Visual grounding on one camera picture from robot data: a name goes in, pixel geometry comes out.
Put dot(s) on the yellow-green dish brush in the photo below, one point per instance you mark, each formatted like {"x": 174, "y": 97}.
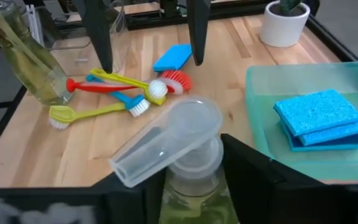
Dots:
{"x": 158, "y": 91}
{"x": 64, "y": 114}

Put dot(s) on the blue dish brush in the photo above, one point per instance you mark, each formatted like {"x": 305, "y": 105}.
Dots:
{"x": 138, "y": 107}

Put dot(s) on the snake plant in white pot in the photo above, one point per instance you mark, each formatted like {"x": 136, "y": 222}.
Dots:
{"x": 281, "y": 31}

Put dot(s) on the red dish brush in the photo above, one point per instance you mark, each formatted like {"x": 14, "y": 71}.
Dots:
{"x": 179, "y": 81}

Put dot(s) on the clear plastic bin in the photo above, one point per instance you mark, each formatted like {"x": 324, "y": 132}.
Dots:
{"x": 70, "y": 40}

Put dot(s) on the teal translucent plastic bin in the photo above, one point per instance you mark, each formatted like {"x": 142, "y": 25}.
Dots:
{"x": 259, "y": 124}

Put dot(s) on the yellow-green dish soap bottle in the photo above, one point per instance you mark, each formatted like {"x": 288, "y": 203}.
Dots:
{"x": 182, "y": 124}
{"x": 33, "y": 71}

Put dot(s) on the light blue sponge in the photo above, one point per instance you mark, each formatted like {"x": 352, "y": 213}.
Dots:
{"x": 353, "y": 130}
{"x": 172, "y": 57}
{"x": 315, "y": 112}

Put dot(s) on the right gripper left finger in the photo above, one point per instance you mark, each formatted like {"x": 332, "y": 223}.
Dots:
{"x": 129, "y": 205}

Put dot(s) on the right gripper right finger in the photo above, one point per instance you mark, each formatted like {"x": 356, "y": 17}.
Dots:
{"x": 275, "y": 199}

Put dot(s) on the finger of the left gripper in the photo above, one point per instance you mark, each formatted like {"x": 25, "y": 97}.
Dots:
{"x": 99, "y": 31}
{"x": 199, "y": 31}

